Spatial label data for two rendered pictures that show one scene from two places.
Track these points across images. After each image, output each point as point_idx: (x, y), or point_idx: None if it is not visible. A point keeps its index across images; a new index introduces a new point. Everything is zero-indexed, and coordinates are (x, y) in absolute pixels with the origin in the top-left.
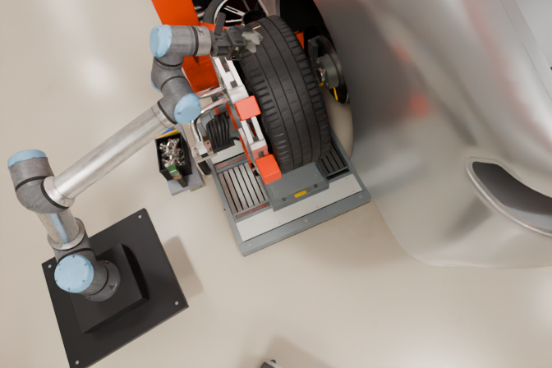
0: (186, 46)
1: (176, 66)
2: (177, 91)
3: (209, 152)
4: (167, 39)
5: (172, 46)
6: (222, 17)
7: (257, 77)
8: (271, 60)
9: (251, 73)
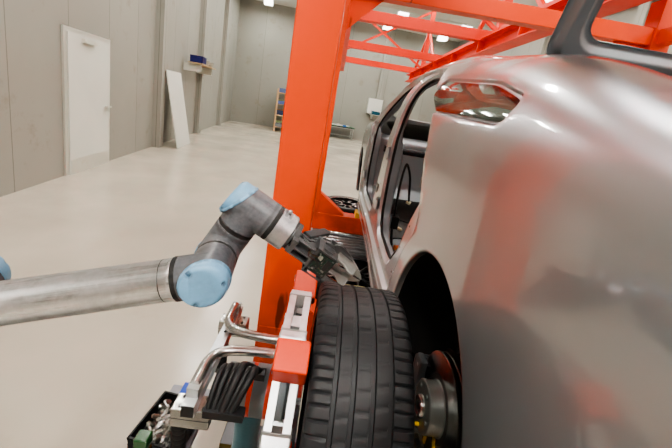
0: (261, 214)
1: (234, 236)
2: (211, 253)
3: (197, 413)
4: (246, 193)
5: (246, 204)
6: (324, 231)
7: (329, 326)
8: (359, 317)
9: (324, 318)
